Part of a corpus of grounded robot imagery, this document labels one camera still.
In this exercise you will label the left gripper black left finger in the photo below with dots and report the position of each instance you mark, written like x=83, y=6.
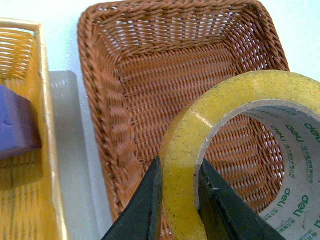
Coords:
x=141, y=219

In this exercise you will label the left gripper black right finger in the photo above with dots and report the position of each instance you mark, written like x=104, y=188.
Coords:
x=224, y=213

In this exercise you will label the yellow tape roll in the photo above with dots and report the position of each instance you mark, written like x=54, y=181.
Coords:
x=261, y=132

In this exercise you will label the yellow wicker basket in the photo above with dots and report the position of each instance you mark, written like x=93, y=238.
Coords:
x=31, y=206

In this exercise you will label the brown wicker basket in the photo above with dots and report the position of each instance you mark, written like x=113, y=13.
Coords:
x=143, y=61

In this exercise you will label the purple foam block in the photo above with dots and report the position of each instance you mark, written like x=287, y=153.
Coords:
x=19, y=132

